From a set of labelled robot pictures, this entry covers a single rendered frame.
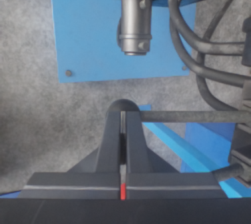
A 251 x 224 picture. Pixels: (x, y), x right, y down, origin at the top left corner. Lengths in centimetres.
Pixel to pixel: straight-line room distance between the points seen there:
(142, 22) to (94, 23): 42
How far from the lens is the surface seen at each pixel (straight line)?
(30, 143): 124
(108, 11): 101
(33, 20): 109
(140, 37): 60
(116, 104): 17
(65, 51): 96
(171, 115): 18
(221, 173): 22
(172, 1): 46
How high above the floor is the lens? 108
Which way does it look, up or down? 64 degrees down
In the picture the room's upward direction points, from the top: 128 degrees clockwise
